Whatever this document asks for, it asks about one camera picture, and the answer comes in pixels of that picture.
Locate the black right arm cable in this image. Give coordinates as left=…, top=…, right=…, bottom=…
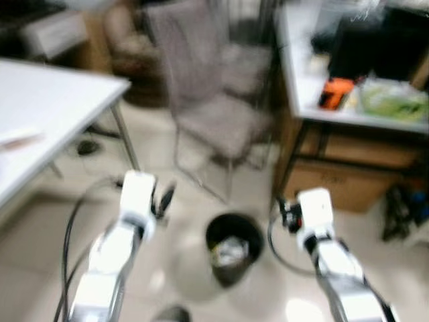
left=266, top=200, right=317, bottom=277

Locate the green plastic bag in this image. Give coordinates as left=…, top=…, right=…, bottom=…
left=358, top=78, right=429, bottom=123

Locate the black round rubbish bin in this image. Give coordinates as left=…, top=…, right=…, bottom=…
left=204, top=213, right=265, bottom=288

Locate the white box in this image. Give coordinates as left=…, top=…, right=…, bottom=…
left=19, top=9, right=89, bottom=59

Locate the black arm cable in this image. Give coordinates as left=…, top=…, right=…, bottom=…
left=60, top=176, right=127, bottom=322
left=266, top=200, right=317, bottom=277

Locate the grey fabric metal-frame chair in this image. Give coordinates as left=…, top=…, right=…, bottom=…
left=145, top=0, right=276, bottom=203

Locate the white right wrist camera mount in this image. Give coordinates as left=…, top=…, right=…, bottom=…
left=296, top=188, right=335, bottom=233

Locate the small black round floor object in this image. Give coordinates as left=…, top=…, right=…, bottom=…
left=75, top=137, right=102, bottom=157

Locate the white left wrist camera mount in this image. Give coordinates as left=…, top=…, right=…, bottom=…
left=119, top=170, right=158, bottom=226

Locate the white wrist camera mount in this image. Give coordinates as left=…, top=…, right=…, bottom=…
left=119, top=170, right=158, bottom=226
left=296, top=188, right=335, bottom=233

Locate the brown cardboard box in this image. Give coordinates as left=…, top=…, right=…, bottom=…
left=282, top=125, right=424, bottom=215

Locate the orange and black tool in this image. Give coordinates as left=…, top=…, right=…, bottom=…
left=317, top=77, right=355, bottom=111

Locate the brown armchair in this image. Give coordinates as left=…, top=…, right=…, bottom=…
left=103, top=3, right=166, bottom=80

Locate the dark clutter on floor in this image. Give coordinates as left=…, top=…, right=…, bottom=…
left=381, top=183, right=429, bottom=243

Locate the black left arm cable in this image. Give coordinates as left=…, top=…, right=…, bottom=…
left=60, top=176, right=127, bottom=322

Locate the crumpled trash in bin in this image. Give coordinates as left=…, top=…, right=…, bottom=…
left=212, top=235, right=251, bottom=268

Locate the white cluttered desk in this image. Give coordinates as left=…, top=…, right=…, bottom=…
left=276, top=0, right=429, bottom=195

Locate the large black bag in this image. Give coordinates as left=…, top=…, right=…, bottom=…
left=327, top=5, right=429, bottom=83

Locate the white table with metal legs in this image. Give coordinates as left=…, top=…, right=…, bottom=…
left=0, top=58, right=141, bottom=210

